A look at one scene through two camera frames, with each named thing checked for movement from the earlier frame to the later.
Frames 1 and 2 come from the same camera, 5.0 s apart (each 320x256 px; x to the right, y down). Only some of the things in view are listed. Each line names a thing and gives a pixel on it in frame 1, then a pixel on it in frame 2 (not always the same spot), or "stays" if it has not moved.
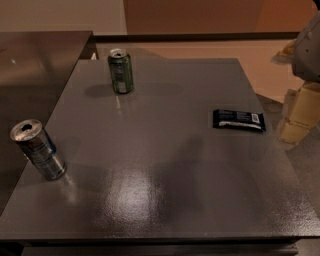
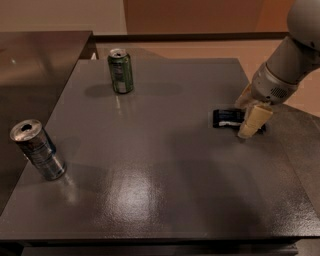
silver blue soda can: [39, 149] stays
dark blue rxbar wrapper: [230, 118] stays
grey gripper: [308, 53] → [269, 87]
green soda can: [122, 70] stays
